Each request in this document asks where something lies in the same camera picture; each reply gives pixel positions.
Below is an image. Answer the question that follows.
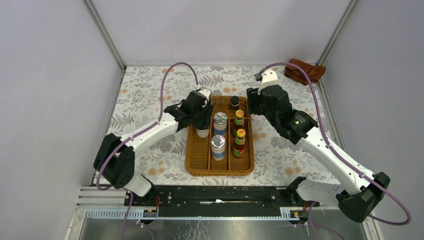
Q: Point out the black-cap pale spice jar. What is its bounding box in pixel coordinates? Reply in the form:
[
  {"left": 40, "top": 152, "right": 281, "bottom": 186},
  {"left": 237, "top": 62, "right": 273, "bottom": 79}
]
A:
[{"left": 195, "top": 127, "right": 210, "bottom": 138}]

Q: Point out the silver-lid salt jar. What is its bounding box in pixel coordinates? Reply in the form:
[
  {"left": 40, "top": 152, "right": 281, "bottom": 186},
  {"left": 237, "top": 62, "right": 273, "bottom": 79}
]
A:
[
  {"left": 213, "top": 112, "right": 228, "bottom": 136},
  {"left": 210, "top": 134, "right": 226, "bottom": 161}
]

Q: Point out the red sauce bottle yellow cap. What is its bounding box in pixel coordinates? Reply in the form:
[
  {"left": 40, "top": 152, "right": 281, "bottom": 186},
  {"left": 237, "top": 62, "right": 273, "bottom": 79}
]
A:
[{"left": 232, "top": 128, "right": 246, "bottom": 158}]

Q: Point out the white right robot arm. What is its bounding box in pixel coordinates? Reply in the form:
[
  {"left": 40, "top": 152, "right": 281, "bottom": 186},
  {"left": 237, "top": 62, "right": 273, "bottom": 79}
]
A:
[{"left": 246, "top": 85, "right": 391, "bottom": 223}]

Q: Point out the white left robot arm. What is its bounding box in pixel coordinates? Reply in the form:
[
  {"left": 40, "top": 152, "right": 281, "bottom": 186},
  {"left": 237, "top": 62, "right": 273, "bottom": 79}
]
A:
[{"left": 93, "top": 88, "right": 214, "bottom": 206}]

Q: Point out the brown folded cloth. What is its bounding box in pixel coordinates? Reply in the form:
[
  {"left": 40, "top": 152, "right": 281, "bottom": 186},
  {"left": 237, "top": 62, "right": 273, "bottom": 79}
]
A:
[{"left": 284, "top": 58, "right": 327, "bottom": 86}]

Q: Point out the brown wicker basket tray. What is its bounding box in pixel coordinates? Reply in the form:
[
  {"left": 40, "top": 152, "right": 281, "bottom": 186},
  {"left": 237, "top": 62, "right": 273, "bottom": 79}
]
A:
[{"left": 185, "top": 95, "right": 255, "bottom": 177}]

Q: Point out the floral table mat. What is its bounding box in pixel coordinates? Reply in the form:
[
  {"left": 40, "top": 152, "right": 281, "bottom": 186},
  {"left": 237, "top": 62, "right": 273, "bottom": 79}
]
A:
[{"left": 108, "top": 65, "right": 337, "bottom": 186}]

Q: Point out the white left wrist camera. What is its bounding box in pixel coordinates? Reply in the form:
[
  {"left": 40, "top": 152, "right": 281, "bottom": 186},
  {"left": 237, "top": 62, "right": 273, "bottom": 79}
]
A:
[{"left": 196, "top": 87, "right": 212, "bottom": 107}]

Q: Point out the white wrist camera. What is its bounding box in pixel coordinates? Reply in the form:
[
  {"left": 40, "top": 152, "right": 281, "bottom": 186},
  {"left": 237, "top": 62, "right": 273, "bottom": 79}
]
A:
[
  {"left": 196, "top": 87, "right": 212, "bottom": 107},
  {"left": 254, "top": 69, "right": 278, "bottom": 95}
]

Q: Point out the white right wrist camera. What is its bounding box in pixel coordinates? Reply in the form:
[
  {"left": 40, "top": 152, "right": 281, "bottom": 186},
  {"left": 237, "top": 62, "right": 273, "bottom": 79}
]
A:
[{"left": 254, "top": 69, "right": 278, "bottom": 95}]

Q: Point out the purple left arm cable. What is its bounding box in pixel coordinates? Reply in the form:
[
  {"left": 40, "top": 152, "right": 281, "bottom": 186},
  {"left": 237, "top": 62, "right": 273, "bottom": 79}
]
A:
[{"left": 96, "top": 62, "right": 200, "bottom": 240}]

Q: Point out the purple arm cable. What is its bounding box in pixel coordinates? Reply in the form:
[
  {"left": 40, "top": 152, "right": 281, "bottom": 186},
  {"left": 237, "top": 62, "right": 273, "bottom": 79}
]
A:
[
  {"left": 255, "top": 62, "right": 412, "bottom": 240},
  {"left": 96, "top": 62, "right": 200, "bottom": 240}
]

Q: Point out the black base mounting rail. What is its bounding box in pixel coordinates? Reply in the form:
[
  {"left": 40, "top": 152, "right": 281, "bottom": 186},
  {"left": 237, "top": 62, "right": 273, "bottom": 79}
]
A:
[{"left": 123, "top": 185, "right": 312, "bottom": 218}]

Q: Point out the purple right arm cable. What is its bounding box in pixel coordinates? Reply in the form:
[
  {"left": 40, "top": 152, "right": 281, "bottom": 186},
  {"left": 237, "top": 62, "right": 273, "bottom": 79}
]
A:
[{"left": 255, "top": 62, "right": 412, "bottom": 240}]

